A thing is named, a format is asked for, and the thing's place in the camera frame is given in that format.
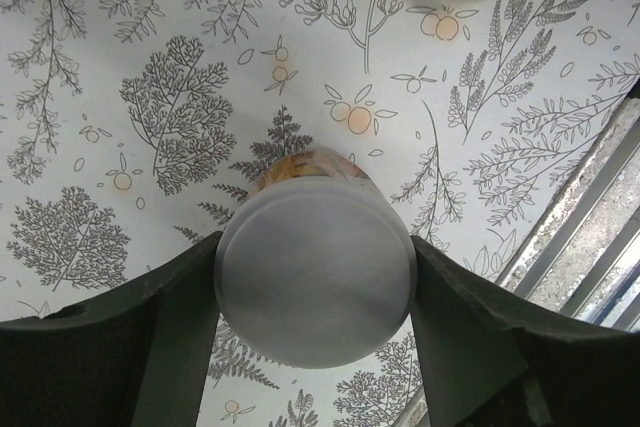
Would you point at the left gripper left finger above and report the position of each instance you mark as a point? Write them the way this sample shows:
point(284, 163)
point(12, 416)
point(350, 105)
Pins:
point(136, 355)

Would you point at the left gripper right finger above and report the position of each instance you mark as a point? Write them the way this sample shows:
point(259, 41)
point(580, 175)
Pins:
point(491, 358)

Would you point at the short orange can white lid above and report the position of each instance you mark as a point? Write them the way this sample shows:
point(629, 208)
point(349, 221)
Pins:
point(315, 269)

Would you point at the aluminium rail frame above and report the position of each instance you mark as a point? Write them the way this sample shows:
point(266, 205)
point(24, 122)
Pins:
point(582, 259)

